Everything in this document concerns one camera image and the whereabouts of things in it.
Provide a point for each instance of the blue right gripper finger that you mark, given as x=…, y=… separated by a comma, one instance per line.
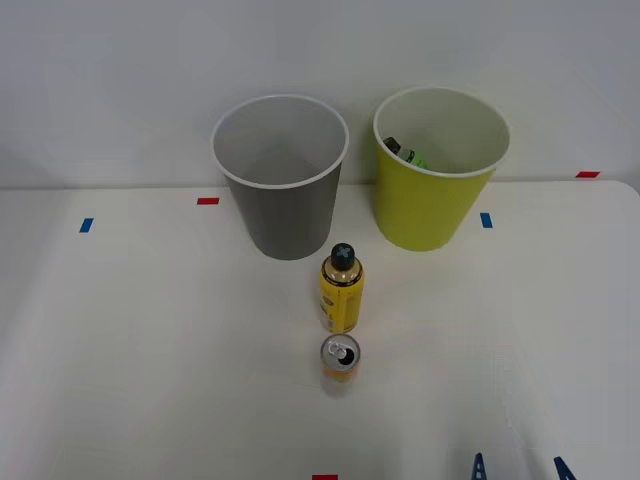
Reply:
x=564, y=470
x=478, y=469

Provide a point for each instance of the orange drink can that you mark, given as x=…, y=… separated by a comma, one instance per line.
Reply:
x=340, y=367

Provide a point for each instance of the yellow bottle with dark cap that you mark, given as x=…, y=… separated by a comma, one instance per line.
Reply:
x=342, y=300

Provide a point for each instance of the yellow-green plastic waste bin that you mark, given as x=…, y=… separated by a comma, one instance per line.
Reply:
x=425, y=205

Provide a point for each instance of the grey plastic waste bin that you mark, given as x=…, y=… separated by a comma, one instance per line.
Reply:
x=290, y=220

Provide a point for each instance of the green plastic bottle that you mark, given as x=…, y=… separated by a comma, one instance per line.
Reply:
x=406, y=153

